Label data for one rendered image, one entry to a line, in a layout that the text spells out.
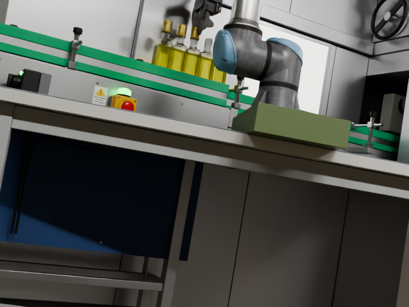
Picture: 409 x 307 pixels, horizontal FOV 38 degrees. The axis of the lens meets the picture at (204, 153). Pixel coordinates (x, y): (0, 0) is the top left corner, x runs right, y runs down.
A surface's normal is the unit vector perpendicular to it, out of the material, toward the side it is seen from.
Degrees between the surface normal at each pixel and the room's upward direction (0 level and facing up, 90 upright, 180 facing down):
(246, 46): 88
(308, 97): 90
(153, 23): 90
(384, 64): 90
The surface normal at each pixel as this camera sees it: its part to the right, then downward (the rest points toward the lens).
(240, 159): 0.19, -0.04
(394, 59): -0.87, -0.18
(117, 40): 0.47, 0.02
